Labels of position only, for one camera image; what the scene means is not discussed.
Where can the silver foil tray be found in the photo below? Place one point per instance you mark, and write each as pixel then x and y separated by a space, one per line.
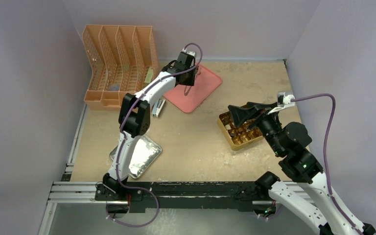
pixel 133 156

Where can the pink tongs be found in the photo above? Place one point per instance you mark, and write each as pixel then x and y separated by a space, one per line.
pixel 187 90

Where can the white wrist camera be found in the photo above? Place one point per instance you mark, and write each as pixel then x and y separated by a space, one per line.
pixel 192 53
pixel 285 100

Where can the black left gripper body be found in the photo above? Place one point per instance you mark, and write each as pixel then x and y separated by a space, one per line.
pixel 189 80

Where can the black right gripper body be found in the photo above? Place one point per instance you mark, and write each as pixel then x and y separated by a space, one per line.
pixel 261 114

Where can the pink plastic tray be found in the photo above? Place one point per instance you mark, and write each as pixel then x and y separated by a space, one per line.
pixel 206 82

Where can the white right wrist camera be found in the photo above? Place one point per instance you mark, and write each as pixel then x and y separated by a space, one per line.
pixel 285 100

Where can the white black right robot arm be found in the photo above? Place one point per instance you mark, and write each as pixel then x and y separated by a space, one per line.
pixel 327 214

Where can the grey blue stapler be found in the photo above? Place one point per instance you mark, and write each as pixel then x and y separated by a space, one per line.
pixel 157 107

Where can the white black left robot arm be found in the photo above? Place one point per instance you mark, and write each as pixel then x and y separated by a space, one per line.
pixel 134 117

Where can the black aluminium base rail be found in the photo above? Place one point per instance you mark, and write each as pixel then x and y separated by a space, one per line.
pixel 243 196

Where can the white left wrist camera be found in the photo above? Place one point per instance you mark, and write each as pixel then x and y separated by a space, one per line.
pixel 192 53

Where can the orange plastic file organizer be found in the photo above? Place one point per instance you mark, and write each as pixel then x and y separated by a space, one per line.
pixel 118 56

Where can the gold chocolate box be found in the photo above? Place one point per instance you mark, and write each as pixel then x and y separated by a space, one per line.
pixel 238 137

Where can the green eraser block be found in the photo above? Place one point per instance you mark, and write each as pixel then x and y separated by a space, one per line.
pixel 149 75

